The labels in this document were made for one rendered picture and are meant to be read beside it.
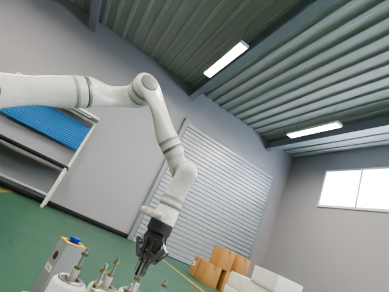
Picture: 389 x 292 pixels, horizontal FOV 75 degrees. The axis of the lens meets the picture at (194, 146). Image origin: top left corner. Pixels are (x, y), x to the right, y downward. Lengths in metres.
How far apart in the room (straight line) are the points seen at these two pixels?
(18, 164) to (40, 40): 2.54
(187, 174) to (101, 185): 4.95
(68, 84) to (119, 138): 5.09
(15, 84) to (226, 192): 6.16
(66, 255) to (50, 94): 0.53
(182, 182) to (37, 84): 0.47
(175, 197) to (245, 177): 6.24
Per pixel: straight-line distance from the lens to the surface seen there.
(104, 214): 5.73
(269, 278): 3.23
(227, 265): 4.48
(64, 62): 6.21
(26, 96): 0.74
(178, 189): 0.79
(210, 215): 6.43
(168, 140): 0.81
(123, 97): 0.88
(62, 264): 1.00
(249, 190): 7.07
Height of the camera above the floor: 0.47
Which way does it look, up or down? 19 degrees up
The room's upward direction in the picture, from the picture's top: 25 degrees clockwise
